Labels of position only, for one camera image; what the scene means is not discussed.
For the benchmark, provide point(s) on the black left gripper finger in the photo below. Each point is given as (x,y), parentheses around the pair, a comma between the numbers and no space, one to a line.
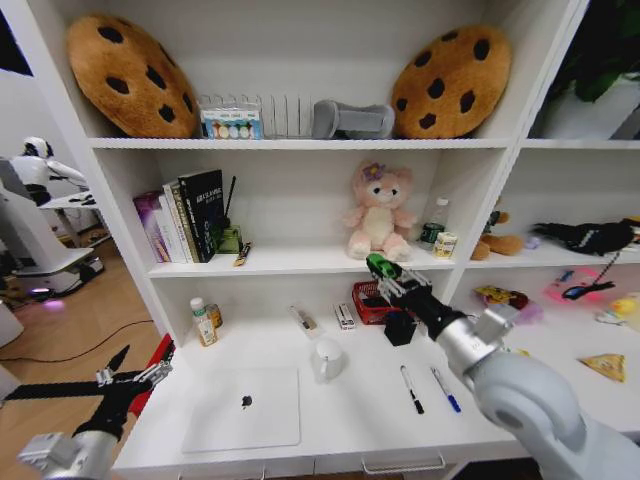
(155,372)
(114,367)

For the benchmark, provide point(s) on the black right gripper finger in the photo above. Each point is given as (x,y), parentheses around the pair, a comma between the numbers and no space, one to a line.
(414,281)
(389,291)

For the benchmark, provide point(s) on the green toy car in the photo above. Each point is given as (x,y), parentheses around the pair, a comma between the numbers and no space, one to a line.
(382,265)

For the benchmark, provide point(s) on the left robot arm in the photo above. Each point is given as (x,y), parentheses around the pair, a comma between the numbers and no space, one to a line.
(70,457)

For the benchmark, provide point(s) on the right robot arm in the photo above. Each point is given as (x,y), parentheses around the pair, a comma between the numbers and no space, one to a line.
(520,395)

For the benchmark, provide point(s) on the red panel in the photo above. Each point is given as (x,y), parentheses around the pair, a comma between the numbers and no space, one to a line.
(159,350)

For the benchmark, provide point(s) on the red mesh basket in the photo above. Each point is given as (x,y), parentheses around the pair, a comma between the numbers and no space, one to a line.
(365,300)

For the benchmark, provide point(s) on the black pen holder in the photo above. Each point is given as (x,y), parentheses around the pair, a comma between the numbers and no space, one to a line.
(400,330)

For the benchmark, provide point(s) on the small yellow drink carton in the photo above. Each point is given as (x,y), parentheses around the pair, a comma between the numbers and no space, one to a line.
(446,245)

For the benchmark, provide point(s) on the small white box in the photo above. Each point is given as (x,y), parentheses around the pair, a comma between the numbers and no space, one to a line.
(345,316)

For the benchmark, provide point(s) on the clear water bottle green label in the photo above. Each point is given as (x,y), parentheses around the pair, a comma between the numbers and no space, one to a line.
(432,227)

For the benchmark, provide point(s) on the white bottle green cap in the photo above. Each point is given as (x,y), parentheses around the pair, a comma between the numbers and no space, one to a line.
(204,325)

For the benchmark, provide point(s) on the yellow snack bag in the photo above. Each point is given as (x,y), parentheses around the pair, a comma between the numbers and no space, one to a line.
(495,295)

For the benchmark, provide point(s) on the pink plush toy with flower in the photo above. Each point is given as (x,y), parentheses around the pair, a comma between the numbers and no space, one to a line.
(380,215)

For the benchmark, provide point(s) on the amber jar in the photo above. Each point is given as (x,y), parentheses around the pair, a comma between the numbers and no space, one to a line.
(215,316)

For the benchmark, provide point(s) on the black marker pen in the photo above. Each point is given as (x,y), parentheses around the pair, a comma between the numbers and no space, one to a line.
(412,390)

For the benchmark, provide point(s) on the blue marker pen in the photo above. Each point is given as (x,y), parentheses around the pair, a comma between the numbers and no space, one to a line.
(446,390)

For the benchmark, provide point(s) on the utility knife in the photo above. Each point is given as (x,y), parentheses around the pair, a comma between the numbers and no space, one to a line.
(306,321)

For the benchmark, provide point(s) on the white mug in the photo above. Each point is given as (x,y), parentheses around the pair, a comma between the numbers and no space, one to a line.
(329,360)

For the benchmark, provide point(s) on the brown plush toy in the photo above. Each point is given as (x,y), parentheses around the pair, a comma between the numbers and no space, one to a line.
(500,242)

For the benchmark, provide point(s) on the silver laptop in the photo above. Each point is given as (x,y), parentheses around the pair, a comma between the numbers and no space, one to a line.
(240,420)

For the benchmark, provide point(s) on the purple wrapper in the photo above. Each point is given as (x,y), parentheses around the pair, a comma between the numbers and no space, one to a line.
(530,312)

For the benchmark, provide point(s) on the white book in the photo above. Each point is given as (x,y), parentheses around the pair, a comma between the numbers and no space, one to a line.
(170,235)

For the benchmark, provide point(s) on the small brown snack bar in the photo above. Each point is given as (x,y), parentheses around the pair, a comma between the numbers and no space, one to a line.
(242,254)

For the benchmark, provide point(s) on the cream book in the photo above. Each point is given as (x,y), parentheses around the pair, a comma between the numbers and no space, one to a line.
(179,225)

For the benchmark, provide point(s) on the green glass reed diffuser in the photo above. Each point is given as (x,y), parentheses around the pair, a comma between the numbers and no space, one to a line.
(227,240)

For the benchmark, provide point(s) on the purple box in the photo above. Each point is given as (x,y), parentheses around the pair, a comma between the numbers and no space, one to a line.
(150,220)

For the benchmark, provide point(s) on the black book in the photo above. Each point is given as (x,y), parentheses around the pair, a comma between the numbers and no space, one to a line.
(202,215)

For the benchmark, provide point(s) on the white bookshelf desk unit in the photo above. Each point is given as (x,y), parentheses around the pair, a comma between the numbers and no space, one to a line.
(310,143)

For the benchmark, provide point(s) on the white background table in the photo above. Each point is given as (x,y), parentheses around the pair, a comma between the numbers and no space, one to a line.
(70,202)

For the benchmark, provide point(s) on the grey neck pillow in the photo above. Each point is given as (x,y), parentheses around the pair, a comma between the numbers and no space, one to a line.
(355,120)

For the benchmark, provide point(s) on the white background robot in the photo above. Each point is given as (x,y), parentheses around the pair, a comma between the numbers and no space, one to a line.
(35,215)

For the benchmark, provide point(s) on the black plush bird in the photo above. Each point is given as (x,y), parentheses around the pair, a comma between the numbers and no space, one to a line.
(585,235)

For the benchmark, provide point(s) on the yellow triangular snack pack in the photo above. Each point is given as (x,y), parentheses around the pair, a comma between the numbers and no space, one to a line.
(607,366)

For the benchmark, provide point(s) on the yellow duck toy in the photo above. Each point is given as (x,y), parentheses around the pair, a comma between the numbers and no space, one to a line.
(622,307)

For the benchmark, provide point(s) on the clear acrylic file rack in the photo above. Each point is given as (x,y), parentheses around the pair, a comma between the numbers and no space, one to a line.
(287,117)

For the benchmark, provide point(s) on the boxed coloured marker set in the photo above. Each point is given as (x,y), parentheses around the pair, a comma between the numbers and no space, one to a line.
(231,122)

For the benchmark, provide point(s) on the large brown cookie pillow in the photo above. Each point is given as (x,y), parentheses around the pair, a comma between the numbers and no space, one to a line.
(125,75)

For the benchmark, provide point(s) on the green potted plant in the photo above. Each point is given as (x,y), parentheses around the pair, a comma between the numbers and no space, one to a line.
(595,45)

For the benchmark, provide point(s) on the dark wall picture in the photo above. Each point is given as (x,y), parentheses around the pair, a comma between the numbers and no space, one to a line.
(12,47)

